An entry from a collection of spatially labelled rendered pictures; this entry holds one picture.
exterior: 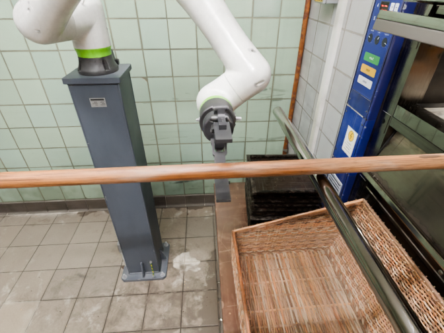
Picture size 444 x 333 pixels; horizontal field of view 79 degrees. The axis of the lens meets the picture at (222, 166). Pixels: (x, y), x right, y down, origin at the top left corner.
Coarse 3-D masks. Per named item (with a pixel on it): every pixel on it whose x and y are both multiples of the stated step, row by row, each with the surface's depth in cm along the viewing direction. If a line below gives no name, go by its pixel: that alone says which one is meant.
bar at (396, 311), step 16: (288, 128) 69; (304, 144) 62; (320, 176) 52; (320, 192) 49; (336, 192) 48; (336, 208) 45; (336, 224) 44; (352, 224) 41; (352, 240) 40; (368, 256) 37; (368, 272) 36; (384, 272) 35; (384, 288) 33; (384, 304) 32; (400, 304) 31; (400, 320) 30; (416, 320) 30
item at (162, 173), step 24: (96, 168) 49; (120, 168) 49; (144, 168) 49; (168, 168) 49; (192, 168) 49; (216, 168) 49; (240, 168) 49; (264, 168) 49; (288, 168) 50; (312, 168) 50; (336, 168) 50; (360, 168) 50; (384, 168) 51; (408, 168) 51; (432, 168) 52
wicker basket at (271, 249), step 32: (256, 224) 98; (288, 224) 99; (320, 224) 100; (384, 224) 85; (256, 256) 106; (288, 256) 106; (320, 256) 106; (352, 256) 95; (384, 256) 82; (256, 288) 95; (288, 288) 95; (320, 288) 95; (352, 288) 92; (416, 288) 71; (256, 320) 86; (288, 320) 86; (320, 320) 86; (352, 320) 86; (384, 320) 79
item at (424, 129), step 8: (400, 104) 81; (408, 104) 81; (416, 104) 81; (400, 112) 80; (408, 112) 77; (416, 112) 76; (424, 112) 76; (400, 120) 80; (408, 120) 77; (416, 120) 74; (424, 120) 72; (432, 120) 72; (440, 120) 72; (416, 128) 74; (424, 128) 71; (432, 128) 69; (440, 128) 68; (424, 136) 71; (432, 136) 69; (440, 136) 67; (440, 144) 67
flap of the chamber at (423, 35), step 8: (376, 24) 67; (384, 24) 64; (392, 24) 61; (400, 24) 59; (408, 24) 57; (392, 32) 61; (400, 32) 58; (408, 32) 56; (416, 32) 54; (424, 32) 52; (432, 32) 51; (440, 32) 49; (416, 40) 54; (424, 40) 52; (432, 40) 50; (440, 40) 49
